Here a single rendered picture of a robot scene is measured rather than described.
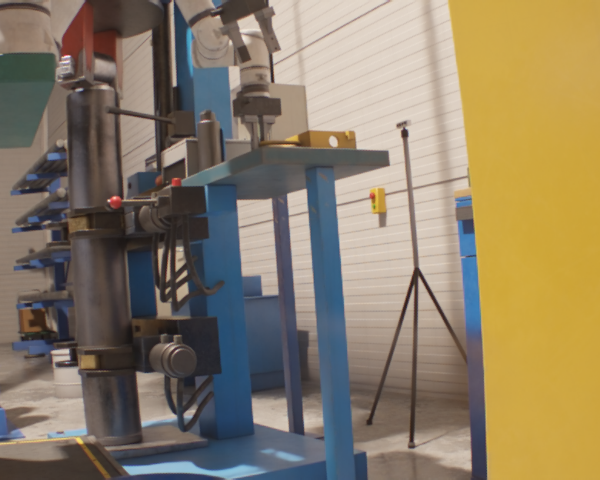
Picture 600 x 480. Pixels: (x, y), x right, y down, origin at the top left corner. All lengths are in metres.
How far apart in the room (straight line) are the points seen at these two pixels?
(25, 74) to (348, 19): 3.71
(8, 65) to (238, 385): 1.85
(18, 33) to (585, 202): 1.30
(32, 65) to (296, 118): 2.08
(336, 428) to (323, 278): 0.42
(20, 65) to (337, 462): 1.35
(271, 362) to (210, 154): 2.95
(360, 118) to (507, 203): 4.44
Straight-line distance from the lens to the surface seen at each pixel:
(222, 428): 3.00
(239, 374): 3.01
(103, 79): 3.00
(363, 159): 2.19
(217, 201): 2.36
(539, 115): 0.40
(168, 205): 2.34
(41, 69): 1.52
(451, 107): 4.17
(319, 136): 2.19
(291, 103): 3.44
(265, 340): 5.20
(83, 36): 2.83
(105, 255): 2.82
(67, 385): 5.50
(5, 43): 1.53
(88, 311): 2.83
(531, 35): 0.41
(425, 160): 4.33
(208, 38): 2.04
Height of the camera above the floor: 0.70
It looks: 3 degrees up
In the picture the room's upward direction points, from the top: 4 degrees counter-clockwise
